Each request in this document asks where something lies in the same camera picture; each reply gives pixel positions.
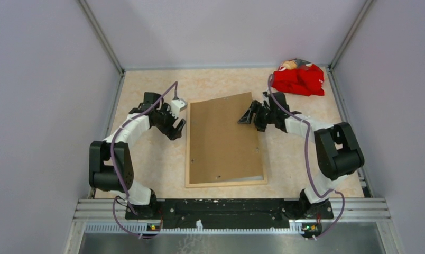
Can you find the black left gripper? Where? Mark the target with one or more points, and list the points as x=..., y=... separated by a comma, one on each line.
x=169, y=130

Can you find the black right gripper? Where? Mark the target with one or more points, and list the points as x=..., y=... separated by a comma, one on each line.
x=256, y=108

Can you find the light wooden picture frame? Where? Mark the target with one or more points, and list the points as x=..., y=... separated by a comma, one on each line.
x=188, y=157

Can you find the printed street photo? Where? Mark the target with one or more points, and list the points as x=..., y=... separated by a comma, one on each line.
x=248, y=179

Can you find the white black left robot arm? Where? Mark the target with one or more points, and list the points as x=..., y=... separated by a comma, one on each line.
x=110, y=163

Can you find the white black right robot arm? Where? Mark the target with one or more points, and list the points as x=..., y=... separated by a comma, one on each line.
x=331, y=150

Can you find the red crumpled cloth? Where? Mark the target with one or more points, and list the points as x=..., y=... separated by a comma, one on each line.
x=299, y=77

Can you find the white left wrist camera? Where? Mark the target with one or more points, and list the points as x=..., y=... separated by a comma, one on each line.
x=177, y=106

